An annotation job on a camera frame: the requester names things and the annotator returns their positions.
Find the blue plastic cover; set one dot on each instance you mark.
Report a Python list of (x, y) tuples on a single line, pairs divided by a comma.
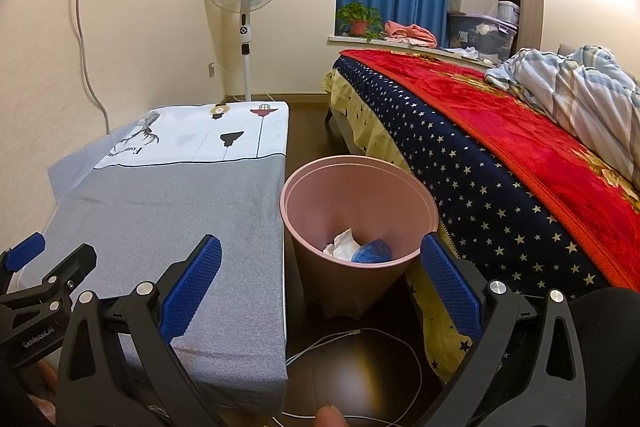
[(372, 252)]

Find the clear plastic storage box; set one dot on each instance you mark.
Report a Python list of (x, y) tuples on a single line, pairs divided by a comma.
[(480, 37)]

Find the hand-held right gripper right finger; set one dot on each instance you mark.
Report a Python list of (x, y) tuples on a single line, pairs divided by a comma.
[(450, 282)]

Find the white lidded container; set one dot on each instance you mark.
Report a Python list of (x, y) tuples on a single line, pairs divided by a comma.
[(509, 12)]

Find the white wall outlet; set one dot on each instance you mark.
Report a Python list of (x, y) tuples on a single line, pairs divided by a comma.
[(211, 69)]

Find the bed frame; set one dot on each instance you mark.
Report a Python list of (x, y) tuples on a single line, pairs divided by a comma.
[(345, 127)]

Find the pink folded cloth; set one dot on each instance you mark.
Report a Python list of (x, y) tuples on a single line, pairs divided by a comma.
[(410, 34)]

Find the person's right hand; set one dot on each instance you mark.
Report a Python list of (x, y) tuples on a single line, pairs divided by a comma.
[(330, 418)]

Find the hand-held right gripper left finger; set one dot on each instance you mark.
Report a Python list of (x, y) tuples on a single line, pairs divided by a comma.
[(192, 287)]

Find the person's black-clothed leg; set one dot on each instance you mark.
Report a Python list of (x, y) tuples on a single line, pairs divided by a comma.
[(610, 347)]

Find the person's left hand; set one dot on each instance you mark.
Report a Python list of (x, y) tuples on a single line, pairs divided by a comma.
[(47, 411)]

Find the white green-print plastic bag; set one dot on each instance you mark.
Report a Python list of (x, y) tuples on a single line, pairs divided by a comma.
[(340, 247)]

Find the pale grey sheet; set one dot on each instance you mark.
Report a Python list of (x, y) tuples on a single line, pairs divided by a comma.
[(70, 172)]

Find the blue white striped quilt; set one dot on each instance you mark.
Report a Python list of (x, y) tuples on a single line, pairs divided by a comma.
[(575, 92)]

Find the pink trash bin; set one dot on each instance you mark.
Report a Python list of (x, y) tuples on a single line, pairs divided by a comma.
[(325, 282)]

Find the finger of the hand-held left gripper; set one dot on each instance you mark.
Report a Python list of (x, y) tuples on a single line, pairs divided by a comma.
[(70, 262), (25, 249)]

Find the potted green plant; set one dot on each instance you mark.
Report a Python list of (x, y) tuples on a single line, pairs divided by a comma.
[(359, 27)]

